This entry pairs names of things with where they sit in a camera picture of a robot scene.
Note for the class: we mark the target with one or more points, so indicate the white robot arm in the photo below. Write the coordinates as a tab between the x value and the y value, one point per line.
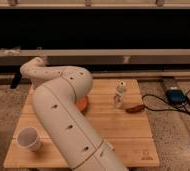
56	91

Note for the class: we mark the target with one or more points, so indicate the orange bowl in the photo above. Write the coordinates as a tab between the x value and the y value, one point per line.
82	104

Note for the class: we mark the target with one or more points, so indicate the blue power adapter box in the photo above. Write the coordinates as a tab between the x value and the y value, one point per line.
175	97

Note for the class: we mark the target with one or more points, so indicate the red chili pepper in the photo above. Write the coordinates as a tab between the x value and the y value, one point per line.
135	109

